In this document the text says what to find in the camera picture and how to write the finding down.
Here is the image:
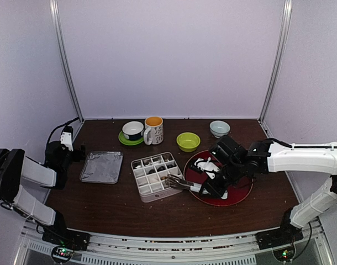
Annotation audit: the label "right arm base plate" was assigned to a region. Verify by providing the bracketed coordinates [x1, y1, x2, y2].
[255, 227, 304, 250]

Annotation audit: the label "pale blue ceramic bowl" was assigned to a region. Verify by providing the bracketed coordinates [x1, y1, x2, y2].
[209, 120, 230, 138]

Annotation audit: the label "dark white-lined cup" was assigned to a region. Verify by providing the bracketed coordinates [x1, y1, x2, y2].
[122, 121, 144, 140]

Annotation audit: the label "bunny print tin lid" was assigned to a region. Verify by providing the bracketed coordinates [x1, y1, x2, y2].
[80, 151, 123, 184]

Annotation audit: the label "white patterned mug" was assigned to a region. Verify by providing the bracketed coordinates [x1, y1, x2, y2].
[143, 116, 164, 145]

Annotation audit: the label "white metal tongs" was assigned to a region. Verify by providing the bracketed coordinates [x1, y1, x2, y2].
[165, 157, 229, 200]

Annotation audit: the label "aluminium frame post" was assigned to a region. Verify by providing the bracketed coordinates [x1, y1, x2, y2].
[259, 0, 293, 124]
[49, 0, 84, 123]

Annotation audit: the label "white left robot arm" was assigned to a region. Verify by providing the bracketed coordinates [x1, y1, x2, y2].
[0, 125, 85, 245]

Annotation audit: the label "green saucer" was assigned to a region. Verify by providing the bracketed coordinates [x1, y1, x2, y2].
[118, 131, 144, 146]

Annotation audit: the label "aluminium front rail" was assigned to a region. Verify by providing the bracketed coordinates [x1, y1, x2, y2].
[11, 221, 335, 264]

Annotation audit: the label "silver divided tin box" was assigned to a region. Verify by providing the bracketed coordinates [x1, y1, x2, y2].
[131, 152, 183, 203]

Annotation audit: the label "lime green bowl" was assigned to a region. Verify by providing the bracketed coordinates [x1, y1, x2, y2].
[176, 132, 201, 152]

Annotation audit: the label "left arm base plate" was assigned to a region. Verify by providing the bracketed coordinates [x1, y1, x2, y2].
[42, 226, 91, 251]

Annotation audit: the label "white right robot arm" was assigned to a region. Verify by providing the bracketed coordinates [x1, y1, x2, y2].
[190, 135, 337, 244]

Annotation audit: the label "left aluminium frame post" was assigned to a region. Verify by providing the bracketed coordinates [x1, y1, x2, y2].
[49, 0, 84, 123]

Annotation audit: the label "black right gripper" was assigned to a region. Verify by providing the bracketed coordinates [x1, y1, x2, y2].
[198, 160, 245, 199]

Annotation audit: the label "right aluminium frame post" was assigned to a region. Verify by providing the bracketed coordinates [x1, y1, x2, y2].
[259, 0, 293, 124]

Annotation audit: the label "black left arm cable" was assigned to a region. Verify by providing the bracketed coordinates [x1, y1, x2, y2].
[46, 117, 80, 150]

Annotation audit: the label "red round tray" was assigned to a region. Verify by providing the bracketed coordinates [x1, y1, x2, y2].
[183, 150, 253, 206]

